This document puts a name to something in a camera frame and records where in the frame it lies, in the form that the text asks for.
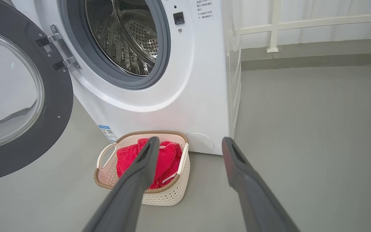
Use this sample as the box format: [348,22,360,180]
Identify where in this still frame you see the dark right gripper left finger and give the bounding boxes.
[82,136,160,232]

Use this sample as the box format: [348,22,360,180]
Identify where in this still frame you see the stainless steel washing machine drum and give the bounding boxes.
[84,0,158,76]

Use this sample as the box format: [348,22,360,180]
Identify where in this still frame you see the silver door hinge bracket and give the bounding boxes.
[36,24,82,71]

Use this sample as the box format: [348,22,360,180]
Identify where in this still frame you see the round white filter cover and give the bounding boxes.
[186,132,215,154]

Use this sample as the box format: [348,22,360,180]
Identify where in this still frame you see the black-rimmed glass washer door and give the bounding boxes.
[0,0,74,183]

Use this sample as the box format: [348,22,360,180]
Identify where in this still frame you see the white front-load washing machine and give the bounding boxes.
[10,0,242,156]

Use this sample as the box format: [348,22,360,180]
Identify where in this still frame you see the cream perforated basket brown rim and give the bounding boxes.
[94,130,191,207]

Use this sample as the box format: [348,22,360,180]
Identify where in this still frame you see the white metal railing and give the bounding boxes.
[227,0,371,53]

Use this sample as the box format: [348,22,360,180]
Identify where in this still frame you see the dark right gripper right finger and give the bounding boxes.
[222,137,300,232]

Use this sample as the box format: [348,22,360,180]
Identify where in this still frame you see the red garment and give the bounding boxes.
[116,139,183,189]

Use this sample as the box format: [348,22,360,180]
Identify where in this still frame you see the blue energy label sticker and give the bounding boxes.
[98,125,118,143]

